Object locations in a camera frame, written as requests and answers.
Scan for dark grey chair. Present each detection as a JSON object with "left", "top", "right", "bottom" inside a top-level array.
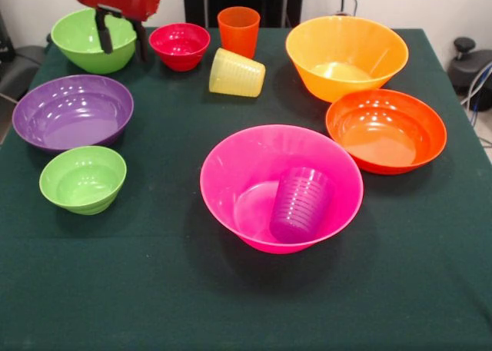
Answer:
[{"left": 0, "top": 8, "right": 51, "bottom": 102}]

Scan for black round equipment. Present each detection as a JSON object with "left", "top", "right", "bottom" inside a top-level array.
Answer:
[{"left": 447, "top": 37, "right": 492, "bottom": 95}]

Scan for yellow bowl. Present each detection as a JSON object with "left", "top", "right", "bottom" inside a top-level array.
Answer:
[{"left": 284, "top": 15, "right": 410, "bottom": 104}]

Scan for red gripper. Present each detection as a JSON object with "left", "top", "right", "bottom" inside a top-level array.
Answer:
[{"left": 70, "top": 0, "right": 162, "bottom": 63}]

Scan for yellow cup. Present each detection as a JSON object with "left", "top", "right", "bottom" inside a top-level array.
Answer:
[{"left": 208, "top": 47, "right": 267, "bottom": 98}]

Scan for large green bowl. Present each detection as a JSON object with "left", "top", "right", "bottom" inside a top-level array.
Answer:
[{"left": 50, "top": 7, "right": 138, "bottom": 75}]

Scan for orange cup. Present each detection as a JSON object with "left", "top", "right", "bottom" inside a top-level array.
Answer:
[{"left": 217, "top": 6, "right": 261, "bottom": 60}]

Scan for purple cup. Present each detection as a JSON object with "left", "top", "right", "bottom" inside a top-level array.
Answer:
[{"left": 268, "top": 166, "right": 336, "bottom": 244}]

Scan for orange bowl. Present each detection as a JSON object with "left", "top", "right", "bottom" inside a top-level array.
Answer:
[{"left": 325, "top": 88, "right": 448, "bottom": 175}]

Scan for purple bowl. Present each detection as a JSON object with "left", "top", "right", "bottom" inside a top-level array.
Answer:
[{"left": 12, "top": 74, "right": 135, "bottom": 154}]

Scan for pink bowl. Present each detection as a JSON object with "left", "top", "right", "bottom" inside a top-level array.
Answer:
[{"left": 199, "top": 124, "right": 364, "bottom": 255}]

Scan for small green bowl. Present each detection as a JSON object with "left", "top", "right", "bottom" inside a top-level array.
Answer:
[{"left": 38, "top": 145, "right": 128, "bottom": 216}]

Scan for red bowl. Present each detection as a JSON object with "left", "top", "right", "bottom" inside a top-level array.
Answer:
[{"left": 148, "top": 22, "right": 211, "bottom": 72}]

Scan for dark green tablecloth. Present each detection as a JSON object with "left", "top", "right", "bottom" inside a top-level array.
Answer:
[{"left": 0, "top": 27, "right": 492, "bottom": 351}]

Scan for grey blue cable bundle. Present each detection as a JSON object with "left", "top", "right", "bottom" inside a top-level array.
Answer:
[{"left": 460, "top": 61, "right": 492, "bottom": 114}]

